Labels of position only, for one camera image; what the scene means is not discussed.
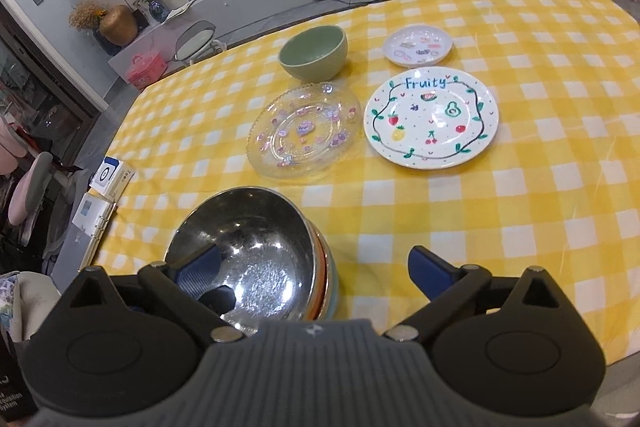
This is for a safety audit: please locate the white blue box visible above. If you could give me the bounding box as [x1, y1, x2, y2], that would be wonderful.
[90, 156, 134, 202]

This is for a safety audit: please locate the stainless steel bowl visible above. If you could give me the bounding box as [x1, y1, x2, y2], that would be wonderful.
[165, 186, 326, 335]

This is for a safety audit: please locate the yellow checkered tablecloth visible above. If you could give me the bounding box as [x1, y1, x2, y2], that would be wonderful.
[96, 0, 639, 362]

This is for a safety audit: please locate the green ceramic bowl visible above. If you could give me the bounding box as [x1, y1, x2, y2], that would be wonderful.
[278, 25, 348, 83]

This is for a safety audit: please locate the round stool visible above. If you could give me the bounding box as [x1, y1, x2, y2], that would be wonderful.
[172, 20, 227, 66]

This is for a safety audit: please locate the small white sticker plate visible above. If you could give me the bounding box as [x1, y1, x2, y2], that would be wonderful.
[382, 25, 454, 68]

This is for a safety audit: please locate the clear glass flower plate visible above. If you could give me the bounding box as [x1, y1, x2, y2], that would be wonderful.
[246, 82, 361, 179]

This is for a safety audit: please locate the gold vase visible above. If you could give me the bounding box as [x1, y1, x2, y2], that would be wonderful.
[99, 4, 138, 46]

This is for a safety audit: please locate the white booklet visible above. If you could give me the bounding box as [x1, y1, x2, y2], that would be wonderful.
[72, 193, 116, 271]

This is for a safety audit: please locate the white fruity plate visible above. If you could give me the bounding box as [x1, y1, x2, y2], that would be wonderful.
[363, 66, 500, 170]

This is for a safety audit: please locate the pink basket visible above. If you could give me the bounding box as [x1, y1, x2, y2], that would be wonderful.
[125, 51, 168, 91]

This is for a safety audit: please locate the pink chair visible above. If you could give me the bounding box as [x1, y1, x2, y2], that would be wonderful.
[8, 152, 53, 227]

